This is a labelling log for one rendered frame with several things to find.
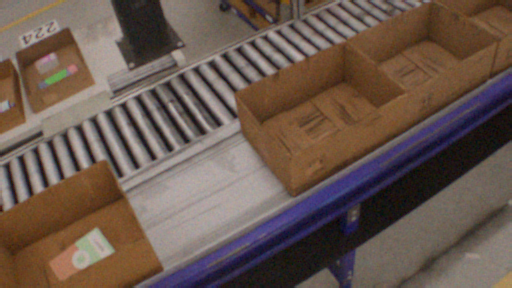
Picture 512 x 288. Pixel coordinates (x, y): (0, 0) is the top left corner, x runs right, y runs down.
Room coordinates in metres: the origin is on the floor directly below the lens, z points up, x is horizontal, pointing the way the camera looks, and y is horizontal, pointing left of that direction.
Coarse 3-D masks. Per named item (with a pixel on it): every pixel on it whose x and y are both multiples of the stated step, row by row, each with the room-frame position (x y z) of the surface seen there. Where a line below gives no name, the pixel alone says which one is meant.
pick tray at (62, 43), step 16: (64, 32) 1.94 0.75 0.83; (32, 48) 1.88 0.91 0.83; (48, 48) 1.90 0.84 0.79; (64, 48) 1.92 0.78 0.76; (32, 64) 1.86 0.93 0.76; (64, 64) 1.79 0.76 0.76; (80, 64) 1.75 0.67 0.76; (32, 80) 1.73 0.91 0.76; (64, 80) 1.56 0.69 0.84; (80, 80) 1.58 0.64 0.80; (32, 96) 1.51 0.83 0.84; (48, 96) 1.53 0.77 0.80; (64, 96) 1.55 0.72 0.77
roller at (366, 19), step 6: (342, 6) 1.82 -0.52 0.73; (348, 6) 1.79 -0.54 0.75; (354, 6) 1.78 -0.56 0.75; (348, 12) 1.77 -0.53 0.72; (354, 12) 1.74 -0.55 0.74; (360, 12) 1.72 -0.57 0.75; (360, 18) 1.70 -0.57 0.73; (366, 18) 1.68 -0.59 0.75; (372, 18) 1.67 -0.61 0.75; (366, 24) 1.66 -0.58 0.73; (372, 24) 1.63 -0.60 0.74
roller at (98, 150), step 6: (84, 126) 1.36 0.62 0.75; (90, 126) 1.35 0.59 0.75; (84, 132) 1.34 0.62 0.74; (90, 132) 1.32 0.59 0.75; (96, 132) 1.32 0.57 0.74; (90, 138) 1.29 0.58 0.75; (96, 138) 1.28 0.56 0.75; (90, 144) 1.26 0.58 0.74; (96, 144) 1.25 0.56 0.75; (102, 144) 1.25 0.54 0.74; (96, 150) 1.22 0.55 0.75; (102, 150) 1.21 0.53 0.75; (96, 156) 1.19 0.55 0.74; (102, 156) 1.18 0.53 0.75; (108, 156) 1.19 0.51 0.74; (114, 168) 1.13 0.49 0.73
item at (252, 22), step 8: (224, 0) 3.02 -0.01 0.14; (248, 0) 2.65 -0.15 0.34; (224, 8) 3.10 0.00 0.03; (256, 8) 2.56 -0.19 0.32; (264, 8) 2.52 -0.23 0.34; (240, 16) 2.80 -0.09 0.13; (264, 16) 2.47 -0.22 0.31; (272, 16) 2.41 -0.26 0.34; (248, 24) 2.70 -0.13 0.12; (256, 24) 2.65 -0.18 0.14
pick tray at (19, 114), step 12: (0, 72) 1.80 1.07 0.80; (12, 72) 1.71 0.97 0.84; (0, 84) 1.76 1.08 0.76; (12, 84) 1.74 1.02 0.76; (0, 96) 1.67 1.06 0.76; (12, 96) 1.65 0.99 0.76; (12, 108) 1.46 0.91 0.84; (0, 120) 1.43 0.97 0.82; (12, 120) 1.45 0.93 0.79; (24, 120) 1.46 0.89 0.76; (0, 132) 1.43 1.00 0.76
